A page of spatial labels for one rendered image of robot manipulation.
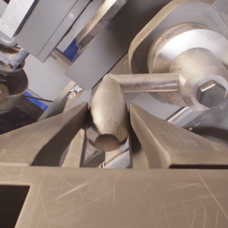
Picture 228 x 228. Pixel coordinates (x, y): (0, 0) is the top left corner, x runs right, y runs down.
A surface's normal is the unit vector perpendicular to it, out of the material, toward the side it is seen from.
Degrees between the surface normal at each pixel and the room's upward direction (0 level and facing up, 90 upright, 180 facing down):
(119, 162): 90
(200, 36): 90
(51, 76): 90
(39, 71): 90
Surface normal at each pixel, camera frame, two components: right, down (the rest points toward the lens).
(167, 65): 0.00, 0.56
